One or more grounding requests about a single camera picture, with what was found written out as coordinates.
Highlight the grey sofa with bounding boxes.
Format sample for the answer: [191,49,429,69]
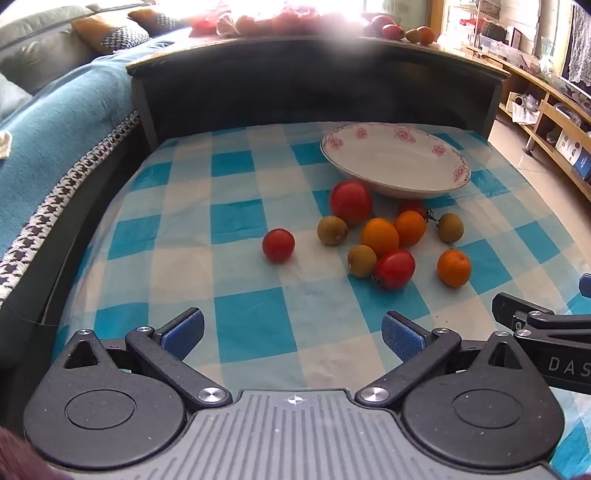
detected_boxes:
[0,4,153,123]

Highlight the wooden shelf unit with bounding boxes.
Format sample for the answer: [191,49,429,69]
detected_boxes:
[427,0,591,204]

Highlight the blue box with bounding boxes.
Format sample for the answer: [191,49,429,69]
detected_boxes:
[573,150,591,183]

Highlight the white floral porcelain bowl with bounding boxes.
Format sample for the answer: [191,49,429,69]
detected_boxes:
[320,123,472,199]

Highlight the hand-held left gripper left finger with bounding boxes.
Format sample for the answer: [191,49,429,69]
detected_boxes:
[60,307,233,411]

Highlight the person's left forearm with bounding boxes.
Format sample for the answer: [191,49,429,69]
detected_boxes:
[0,427,70,480]

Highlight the white box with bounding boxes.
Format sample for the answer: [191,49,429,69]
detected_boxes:
[555,130,583,160]

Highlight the blue white checkered tablecloth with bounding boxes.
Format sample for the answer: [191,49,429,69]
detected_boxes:
[53,121,591,480]

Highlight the white lace cloth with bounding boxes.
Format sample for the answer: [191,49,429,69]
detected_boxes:
[567,4,591,86]

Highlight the orange houndstooth pillow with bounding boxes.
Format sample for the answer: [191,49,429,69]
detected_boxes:
[71,14,151,55]
[128,8,190,35]

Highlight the dark wooden coffee table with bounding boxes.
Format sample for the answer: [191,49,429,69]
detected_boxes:
[126,34,511,148]

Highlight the red yellow apple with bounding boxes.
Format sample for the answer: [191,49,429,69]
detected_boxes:
[329,180,374,226]

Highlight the white crumpled bag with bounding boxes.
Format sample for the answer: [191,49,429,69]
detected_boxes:
[505,92,539,125]

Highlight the clear plastic storage box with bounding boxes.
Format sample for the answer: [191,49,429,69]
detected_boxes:
[478,34,513,58]

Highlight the red tomato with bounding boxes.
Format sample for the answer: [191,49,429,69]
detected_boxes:
[262,228,296,264]
[372,249,417,291]
[398,199,428,220]

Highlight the pile of assorted produce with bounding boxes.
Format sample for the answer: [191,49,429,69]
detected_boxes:
[189,4,365,38]

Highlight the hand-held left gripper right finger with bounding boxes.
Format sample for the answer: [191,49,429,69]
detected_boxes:
[355,310,534,411]

